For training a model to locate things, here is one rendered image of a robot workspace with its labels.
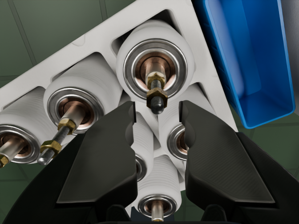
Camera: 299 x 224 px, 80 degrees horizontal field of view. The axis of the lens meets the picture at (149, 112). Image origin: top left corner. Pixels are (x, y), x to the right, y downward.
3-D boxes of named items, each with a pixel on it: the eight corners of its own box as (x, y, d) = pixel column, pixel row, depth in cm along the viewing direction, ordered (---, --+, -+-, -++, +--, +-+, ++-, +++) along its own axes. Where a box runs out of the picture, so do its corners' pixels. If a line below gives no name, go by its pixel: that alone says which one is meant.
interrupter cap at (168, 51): (112, 52, 20) (111, 54, 20) (176, 26, 19) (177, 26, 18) (138, 106, 24) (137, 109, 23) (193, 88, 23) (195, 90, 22)
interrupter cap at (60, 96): (98, 140, 27) (97, 143, 26) (46, 123, 25) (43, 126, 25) (112, 98, 23) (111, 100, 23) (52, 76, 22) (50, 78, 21)
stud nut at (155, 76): (163, 90, 19) (163, 93, 18) (147, 90, 19) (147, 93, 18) (164, 72, 18) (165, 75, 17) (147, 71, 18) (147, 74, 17)
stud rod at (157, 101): (159, 80, 20) (163, 115, 14) (151, 80, 20) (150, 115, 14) (160, 72, 20) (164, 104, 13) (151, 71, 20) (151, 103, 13)
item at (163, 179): (131, 143, 50) (122, 205, 35) (155, 123, 47) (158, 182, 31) (155, 161, 54) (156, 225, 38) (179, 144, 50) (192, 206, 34)
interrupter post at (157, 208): (148, 204, 35) (148, 222, 32) (157, 199, 34) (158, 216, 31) (156, 209, 36) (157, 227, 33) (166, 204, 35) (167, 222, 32)
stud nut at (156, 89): (165, 107, 16) (166, 112, 15) (146, 107, 16) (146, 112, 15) (167, 86, 15) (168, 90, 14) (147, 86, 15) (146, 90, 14)
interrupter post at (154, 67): (142, 65, 21) (140, 74, 18) (161, 58, 21) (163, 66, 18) (149, 83, 22) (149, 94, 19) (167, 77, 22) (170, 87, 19)
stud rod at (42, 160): (76, 122, 23) (46, 167, 17) (68, 119, 23) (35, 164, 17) (77, 116, 23) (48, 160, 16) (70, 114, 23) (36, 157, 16)
